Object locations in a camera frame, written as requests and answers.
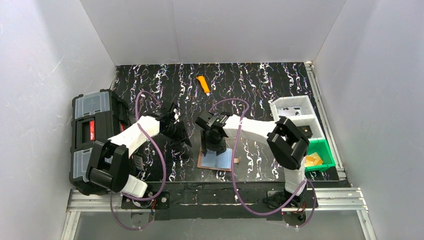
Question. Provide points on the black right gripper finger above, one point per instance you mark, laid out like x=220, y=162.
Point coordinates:
x=205, y=150
x=221, y=151

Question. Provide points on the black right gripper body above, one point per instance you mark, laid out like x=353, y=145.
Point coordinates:
x=213, y=144

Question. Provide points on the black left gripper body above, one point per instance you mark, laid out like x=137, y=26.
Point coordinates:
x=178, y=133

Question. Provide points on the white credit card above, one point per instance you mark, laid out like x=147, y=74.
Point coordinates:
x=290, y=111

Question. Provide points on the dark grey credit card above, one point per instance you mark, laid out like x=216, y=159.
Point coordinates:
x=306, y=130

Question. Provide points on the orange credit card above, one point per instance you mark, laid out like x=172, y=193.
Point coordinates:
x=313, y=160

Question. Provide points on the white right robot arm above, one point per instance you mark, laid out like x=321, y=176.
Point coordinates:
x=288, y=144

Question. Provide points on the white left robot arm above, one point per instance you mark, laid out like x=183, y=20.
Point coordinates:
x=109, y=164

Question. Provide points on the orange utility knife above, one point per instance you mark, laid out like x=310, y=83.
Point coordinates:
x=202, y=80

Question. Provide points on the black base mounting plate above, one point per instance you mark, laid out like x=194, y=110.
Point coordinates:
x=217, y=200

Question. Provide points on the white plastic bin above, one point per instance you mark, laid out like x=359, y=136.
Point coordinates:
x=308, y=116

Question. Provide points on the green plastic bin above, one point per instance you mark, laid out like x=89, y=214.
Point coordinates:
x=321, y=146

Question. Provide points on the aluminium frame rail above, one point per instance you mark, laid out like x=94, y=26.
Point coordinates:
x=328, y=199

